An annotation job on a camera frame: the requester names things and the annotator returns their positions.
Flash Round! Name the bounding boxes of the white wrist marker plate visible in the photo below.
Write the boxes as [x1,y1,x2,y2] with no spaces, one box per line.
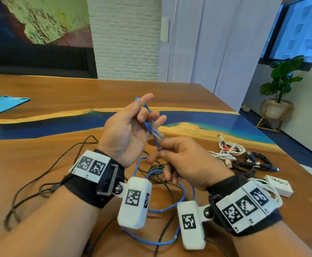
[69,150,111,184]
[214,180,283,235]

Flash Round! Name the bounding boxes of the dark framed window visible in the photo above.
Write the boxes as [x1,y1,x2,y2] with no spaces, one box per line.
[259,0,312,72]

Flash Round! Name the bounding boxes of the white wall panel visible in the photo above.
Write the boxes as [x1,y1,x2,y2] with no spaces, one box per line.
[160,17,169,43]

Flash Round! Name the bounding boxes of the person's left hand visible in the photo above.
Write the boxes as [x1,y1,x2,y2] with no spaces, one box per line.
[97,93,167,168]

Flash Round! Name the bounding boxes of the black braided cable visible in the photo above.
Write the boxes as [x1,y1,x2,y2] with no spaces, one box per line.
[3,135,178,257]

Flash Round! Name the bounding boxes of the colourful abstract wall painting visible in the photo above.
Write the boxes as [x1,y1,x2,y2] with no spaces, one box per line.
[0,0,94,48]

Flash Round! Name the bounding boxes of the black right wrist strap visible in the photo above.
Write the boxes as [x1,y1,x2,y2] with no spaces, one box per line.
[206,175,284,237]

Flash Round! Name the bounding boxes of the black slatted cabinet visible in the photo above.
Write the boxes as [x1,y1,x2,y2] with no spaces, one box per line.
[0,41,98,79]

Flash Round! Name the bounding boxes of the green leafy plant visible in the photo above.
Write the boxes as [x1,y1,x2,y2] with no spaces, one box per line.
[259,55,305,104]

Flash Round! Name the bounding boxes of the woven wicker plant basket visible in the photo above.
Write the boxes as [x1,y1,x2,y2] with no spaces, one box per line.
[260,98,295,121]

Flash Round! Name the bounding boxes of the white coiled cable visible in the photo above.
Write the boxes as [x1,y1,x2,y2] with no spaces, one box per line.
[208,134,246,169]

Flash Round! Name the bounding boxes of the person's left forearm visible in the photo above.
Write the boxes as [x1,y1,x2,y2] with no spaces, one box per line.
[0,185,111,257]

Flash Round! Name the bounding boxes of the person's right hand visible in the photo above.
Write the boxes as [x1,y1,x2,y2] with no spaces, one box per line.
[146,136,236,192]

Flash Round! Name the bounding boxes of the wooden plant stand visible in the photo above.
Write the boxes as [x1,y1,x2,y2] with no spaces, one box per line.
[256,117,286,133]

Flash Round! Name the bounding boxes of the black left wrist strap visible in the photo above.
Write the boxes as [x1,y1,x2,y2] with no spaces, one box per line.
[61,149,126,209]

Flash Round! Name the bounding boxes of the black wrist strap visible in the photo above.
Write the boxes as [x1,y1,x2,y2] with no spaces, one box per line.
[61,149,126,209]
[206,175,284,237]

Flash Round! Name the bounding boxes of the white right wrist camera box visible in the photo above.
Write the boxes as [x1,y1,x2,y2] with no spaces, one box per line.
[177,201,206,251]

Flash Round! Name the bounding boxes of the black coiled cable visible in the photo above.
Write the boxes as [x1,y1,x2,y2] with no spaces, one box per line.
[232,151,280,177]

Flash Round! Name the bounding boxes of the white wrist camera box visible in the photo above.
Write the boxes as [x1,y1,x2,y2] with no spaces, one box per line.
[117,177,153,229]
[177,201,206,251]

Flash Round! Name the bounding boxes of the white charger block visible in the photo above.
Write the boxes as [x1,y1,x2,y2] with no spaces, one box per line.
[264,175,294,198]

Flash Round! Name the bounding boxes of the blue network cable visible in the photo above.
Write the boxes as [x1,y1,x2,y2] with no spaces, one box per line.
[121,97,196,246]

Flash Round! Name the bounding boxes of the white left wrist marker plate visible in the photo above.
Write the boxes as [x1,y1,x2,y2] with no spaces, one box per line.
[69,150,111,184]

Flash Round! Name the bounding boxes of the white right wrist marker plate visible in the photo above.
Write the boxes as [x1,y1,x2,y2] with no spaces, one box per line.
[214,180,283,235]

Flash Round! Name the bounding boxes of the blue paper sheet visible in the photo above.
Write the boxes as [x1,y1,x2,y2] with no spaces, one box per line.
[0,91,31,120]

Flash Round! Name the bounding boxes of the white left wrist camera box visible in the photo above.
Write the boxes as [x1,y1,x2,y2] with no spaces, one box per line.
[117,177,153,229]

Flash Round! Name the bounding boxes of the person's right forearm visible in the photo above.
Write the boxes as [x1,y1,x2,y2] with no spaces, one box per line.
[230,219,312,257]

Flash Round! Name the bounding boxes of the white cabinet doors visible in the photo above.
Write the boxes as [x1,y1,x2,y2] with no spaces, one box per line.
[158,0,284,113]

